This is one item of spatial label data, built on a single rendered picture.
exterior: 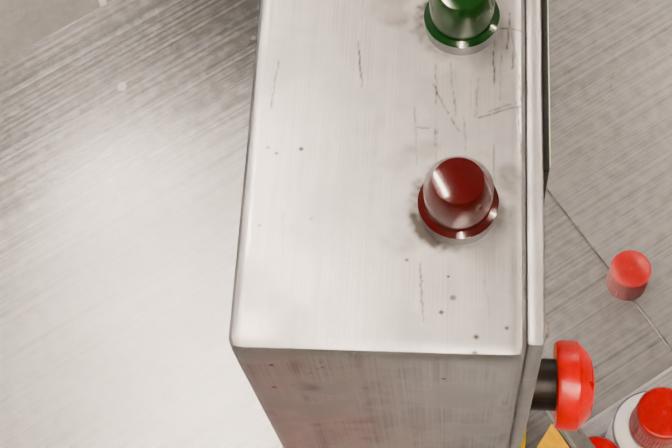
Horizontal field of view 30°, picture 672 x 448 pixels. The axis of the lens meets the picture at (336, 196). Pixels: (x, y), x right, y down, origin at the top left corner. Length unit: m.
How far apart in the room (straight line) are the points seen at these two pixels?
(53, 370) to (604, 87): 0.55
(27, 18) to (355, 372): 1.94
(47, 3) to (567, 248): 1.41
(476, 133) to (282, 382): 0.11
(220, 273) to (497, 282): 0.72
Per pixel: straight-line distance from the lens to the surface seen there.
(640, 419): 0.80
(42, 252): 1.15
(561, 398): 0.53
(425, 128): 0.42
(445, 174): 0.39
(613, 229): 1.11
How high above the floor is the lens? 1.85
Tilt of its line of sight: 65 degrees down
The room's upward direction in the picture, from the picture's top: 11 degrees counter-clockwise
